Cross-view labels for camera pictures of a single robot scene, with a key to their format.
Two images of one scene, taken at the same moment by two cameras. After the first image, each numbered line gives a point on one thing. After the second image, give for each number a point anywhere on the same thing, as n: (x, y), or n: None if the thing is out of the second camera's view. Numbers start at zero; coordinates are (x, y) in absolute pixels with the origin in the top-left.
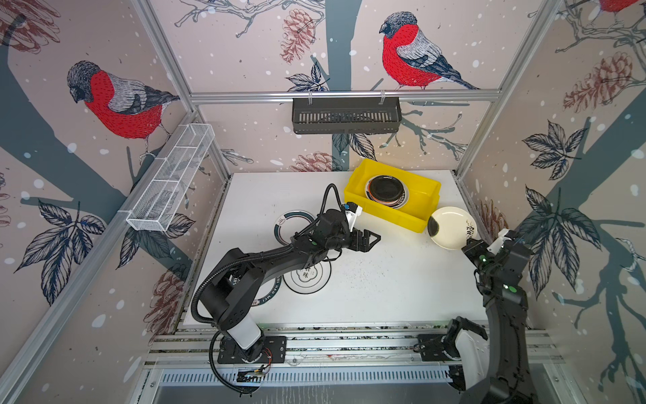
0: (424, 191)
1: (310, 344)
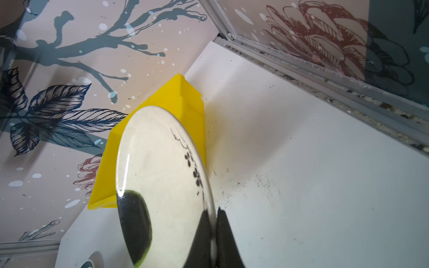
0: (180, 100)
1: None
